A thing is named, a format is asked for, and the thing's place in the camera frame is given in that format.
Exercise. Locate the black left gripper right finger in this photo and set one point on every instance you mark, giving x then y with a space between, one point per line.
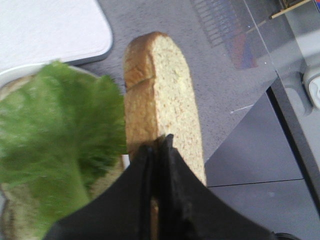
190 211

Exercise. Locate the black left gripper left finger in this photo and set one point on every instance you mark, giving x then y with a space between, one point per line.
122 212

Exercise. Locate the bread slice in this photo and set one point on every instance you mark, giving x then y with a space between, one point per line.
15 215
159 101

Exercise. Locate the green lettuce leaf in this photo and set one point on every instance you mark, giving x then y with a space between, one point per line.
55 130

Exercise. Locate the white round plate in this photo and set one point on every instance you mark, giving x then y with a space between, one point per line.
21 71

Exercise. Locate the white cutting board grey rim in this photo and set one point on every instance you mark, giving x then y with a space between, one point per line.
39 31

